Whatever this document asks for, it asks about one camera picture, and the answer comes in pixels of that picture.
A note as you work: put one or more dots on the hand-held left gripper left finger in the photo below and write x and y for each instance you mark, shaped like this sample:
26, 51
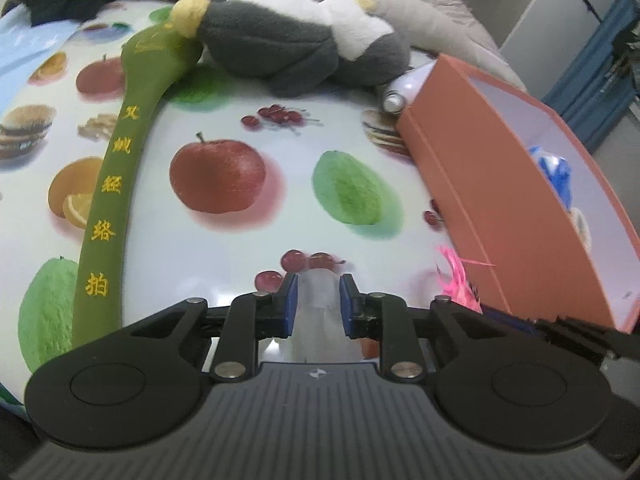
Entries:
291, 305

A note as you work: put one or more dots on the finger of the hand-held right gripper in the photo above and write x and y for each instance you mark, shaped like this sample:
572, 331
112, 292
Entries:
575, 335

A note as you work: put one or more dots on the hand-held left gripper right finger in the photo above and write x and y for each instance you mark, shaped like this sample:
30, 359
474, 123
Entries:
346, 307

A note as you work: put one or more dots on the pink tassel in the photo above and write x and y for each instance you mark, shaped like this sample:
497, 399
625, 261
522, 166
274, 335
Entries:
455, 272

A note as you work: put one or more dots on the blue plastic bag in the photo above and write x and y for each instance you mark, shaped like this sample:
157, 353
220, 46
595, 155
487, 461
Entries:
550, 170

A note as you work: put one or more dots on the orange cardboard box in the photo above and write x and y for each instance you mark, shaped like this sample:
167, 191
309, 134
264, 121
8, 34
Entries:
475, 185

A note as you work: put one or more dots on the fruit printed mat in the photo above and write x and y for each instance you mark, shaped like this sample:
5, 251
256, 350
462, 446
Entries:
295, 220

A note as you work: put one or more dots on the cream hair scrunchie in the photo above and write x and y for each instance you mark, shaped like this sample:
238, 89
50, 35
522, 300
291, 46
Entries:
581, 225

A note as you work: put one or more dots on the green fabric massage stick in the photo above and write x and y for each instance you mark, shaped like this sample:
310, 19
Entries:
107, 210

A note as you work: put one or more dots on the white spray bottle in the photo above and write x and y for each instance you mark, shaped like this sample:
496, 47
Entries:
405, 87

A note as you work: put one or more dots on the blue curtain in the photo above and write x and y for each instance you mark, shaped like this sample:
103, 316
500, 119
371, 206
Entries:
600, 85

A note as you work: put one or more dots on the grey white plush toy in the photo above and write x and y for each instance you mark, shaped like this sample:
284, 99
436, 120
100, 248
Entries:
280, 45

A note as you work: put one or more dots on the hanging clothes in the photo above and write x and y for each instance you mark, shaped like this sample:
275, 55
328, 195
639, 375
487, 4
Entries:
632, 60

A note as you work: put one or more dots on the grey duvet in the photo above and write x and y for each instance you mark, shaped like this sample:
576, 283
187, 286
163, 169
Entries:
425, 20

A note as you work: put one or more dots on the white wardrobe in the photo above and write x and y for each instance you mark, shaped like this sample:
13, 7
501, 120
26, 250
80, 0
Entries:
550, 35

